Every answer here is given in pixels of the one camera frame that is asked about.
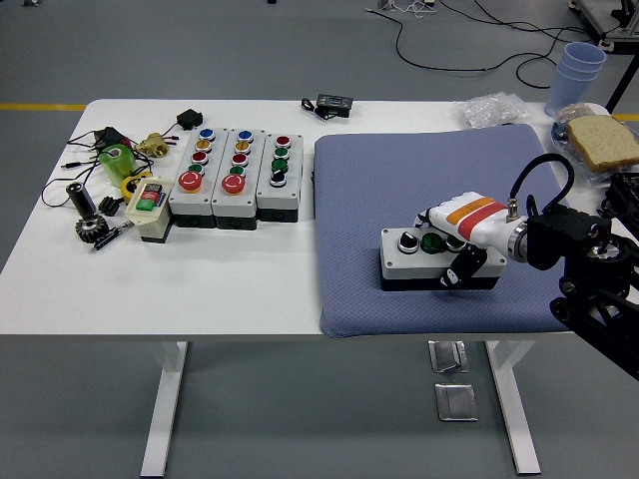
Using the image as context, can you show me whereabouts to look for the black digital meter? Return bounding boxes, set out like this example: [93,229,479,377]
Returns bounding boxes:
[315,93,354,120]

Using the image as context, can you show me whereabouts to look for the blue plate in plastic wrap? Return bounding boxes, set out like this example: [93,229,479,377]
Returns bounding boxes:
[550,121,639,187]

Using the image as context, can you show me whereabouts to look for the black metal cylinder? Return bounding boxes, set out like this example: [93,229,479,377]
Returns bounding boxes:
[66,182,98,220]

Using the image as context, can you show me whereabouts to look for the blue-grey padded mat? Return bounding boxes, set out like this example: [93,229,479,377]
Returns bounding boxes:
[313,123,580,339]

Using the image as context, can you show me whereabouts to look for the large black gear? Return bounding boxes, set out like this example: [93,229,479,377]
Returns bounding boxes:
[74,217,110,244]

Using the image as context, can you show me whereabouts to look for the translucent green tape roll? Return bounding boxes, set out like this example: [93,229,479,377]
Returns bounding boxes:
[98,143,139,190]

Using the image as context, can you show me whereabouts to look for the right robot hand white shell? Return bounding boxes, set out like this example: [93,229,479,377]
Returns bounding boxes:
[413,192,524,291]

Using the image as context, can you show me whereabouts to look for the white bread slice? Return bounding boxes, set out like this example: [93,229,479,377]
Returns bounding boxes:
[565,115,639,174]

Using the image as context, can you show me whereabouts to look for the clear plastic bag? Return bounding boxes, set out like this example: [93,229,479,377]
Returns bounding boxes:
[453,92,530,130]

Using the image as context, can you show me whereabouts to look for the white floor cables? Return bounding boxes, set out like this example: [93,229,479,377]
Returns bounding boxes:
[376,0,439,17]

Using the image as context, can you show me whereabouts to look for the grey four-button control box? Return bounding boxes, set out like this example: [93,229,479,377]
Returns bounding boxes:
[378,227,508,293]
[256,132,305,224]

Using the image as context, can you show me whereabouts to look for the brass valve fitting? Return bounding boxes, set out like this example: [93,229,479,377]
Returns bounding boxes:
[137,132,171,159]

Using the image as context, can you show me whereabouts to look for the brown bread piece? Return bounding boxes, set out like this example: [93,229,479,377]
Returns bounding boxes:
[555,103,608,124]

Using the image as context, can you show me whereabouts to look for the black meter lead cable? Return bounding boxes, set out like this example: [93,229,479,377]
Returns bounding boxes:
[301,98,336,122]

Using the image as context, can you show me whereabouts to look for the grey five-button control box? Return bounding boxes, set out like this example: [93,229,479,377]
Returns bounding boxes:
[212,128,270,232]
[168,127,229,230]

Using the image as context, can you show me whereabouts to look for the white table leg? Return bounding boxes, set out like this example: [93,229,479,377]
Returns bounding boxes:
[486,340,542,475]
[141,341,190,478]

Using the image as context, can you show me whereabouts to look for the long black floor cable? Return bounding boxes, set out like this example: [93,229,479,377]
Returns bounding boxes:
[366,0,608,90]

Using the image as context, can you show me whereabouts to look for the silver floor socket plate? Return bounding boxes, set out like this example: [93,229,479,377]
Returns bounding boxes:
[427,340,470,374]
[433,382,479,423]

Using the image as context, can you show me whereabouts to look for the yellow tape roll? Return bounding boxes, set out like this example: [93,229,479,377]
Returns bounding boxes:
[120,172,154,204]

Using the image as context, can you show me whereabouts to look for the pale blue plastic cup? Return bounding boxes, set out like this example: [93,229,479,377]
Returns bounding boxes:
[557,58,604,77]
[562,42,608,69]
[543,67,599,120]

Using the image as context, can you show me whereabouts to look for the black metal rod tool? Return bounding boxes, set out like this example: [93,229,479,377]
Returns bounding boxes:
[89,222,135,254]

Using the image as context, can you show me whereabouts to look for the thin black looped wire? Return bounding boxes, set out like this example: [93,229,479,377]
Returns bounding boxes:
[41,167,101,209]

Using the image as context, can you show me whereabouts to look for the black servo motor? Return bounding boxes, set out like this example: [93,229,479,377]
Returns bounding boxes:
[176,109,205,132]

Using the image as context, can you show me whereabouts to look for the aluminium frame with black leg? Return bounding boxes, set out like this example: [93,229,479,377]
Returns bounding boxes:
[568,0,639,114]

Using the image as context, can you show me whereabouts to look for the black electronic module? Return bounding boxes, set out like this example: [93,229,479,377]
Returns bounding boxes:
[94,127,132,151]

